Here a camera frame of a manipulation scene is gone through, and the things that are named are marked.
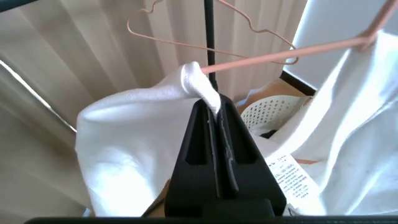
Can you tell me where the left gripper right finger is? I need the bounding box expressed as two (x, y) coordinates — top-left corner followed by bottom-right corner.
(216, 94), (287, 216)

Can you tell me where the white printed T-shirt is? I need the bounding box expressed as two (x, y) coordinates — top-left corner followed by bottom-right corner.
(75, 29), (398, 218)

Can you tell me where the white laundry basket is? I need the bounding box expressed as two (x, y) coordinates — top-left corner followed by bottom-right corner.
(240, 95), (312, 138)

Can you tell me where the black clothes rack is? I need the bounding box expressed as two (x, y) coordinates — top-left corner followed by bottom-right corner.
(0, 0), (219, 218)

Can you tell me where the pink clothes hanger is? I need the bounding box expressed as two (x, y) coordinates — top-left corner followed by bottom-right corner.
(201, 0), (398, 165)
(126, 0), (299, 65)

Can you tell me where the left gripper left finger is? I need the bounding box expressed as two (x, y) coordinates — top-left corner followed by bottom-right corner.
(164, 98), (221, 218)

